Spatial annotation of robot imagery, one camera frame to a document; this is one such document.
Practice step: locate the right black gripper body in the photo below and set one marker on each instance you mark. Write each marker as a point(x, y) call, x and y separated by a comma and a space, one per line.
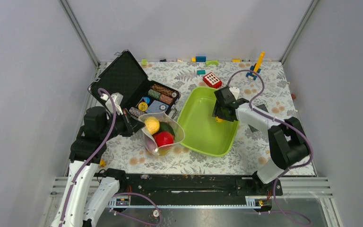
point(219, 111)

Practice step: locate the orange toy mango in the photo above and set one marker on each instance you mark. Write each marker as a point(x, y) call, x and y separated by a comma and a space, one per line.
point(219, 120)

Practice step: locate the green plastic tray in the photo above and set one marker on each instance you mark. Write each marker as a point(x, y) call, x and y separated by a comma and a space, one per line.
point(203, 133)

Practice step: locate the purple toy eggplant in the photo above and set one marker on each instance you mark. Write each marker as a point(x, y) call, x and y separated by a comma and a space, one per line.
point(151, 145)

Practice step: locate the yellow toy lemon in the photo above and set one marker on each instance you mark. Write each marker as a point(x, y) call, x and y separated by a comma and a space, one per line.
point(152, 125)

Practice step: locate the dark green toy avocado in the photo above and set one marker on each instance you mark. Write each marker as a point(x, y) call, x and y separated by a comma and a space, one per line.
point(166, 127)

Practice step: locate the clear zip top bag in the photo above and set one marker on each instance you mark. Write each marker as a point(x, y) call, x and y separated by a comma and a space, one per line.
point(162, 117)

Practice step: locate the red toy apple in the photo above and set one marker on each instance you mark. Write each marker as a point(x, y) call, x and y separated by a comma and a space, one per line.
point(163, 138)

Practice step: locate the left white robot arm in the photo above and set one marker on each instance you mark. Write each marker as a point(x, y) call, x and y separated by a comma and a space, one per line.
point(74, 209)

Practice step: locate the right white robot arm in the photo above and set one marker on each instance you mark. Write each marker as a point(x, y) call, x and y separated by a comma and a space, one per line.
point(287, 141)

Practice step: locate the small yellow block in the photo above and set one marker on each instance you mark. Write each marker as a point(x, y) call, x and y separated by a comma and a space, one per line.
point(102, 163)

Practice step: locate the red white toy block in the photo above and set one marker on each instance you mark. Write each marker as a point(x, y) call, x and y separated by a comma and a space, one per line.
point(212, 80)

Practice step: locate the grey lego baseplate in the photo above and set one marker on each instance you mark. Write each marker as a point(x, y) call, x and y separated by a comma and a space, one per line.
point(258, 121)

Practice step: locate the teal small block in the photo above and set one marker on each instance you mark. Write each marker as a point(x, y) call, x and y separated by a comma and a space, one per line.
point(201, 72)

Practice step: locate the green arch block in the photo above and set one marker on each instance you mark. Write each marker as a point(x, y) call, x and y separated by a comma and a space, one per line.
point(212, 62)

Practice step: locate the yellow blue block tower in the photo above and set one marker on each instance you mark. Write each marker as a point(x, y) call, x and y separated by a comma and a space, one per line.
point(255, 69)

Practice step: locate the blue lego brick back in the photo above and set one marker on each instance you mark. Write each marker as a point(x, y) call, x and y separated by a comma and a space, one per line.
point(200, 59)

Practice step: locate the black poker chip case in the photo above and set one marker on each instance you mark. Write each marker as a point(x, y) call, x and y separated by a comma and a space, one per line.
point(127, 77)

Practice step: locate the blue playing card deck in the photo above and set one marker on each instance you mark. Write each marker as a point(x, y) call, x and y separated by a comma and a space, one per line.
point(156, 107)

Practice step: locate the light green cube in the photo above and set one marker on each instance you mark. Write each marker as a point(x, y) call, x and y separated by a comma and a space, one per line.
point(144, 62)

